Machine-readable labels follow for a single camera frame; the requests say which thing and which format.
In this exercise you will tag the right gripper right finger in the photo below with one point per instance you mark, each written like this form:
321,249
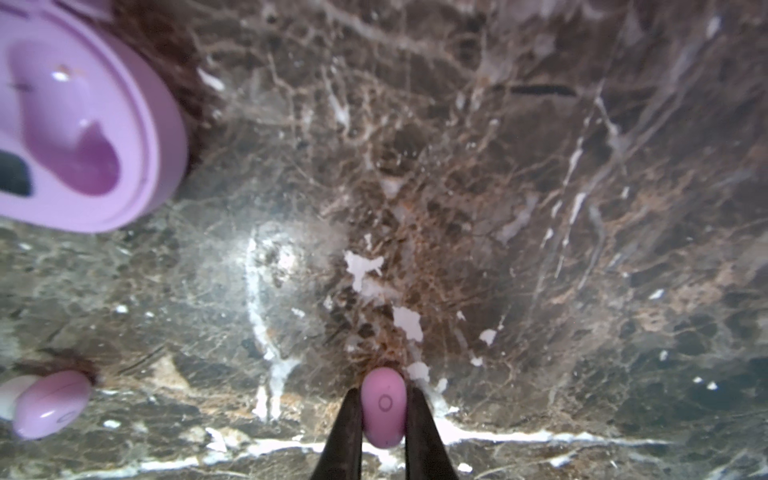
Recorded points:
425,452

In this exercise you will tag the pink earbud charging case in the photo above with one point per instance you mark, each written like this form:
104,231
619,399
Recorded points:
91,137

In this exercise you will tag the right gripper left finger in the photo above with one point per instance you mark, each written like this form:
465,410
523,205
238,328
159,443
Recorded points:
342,453

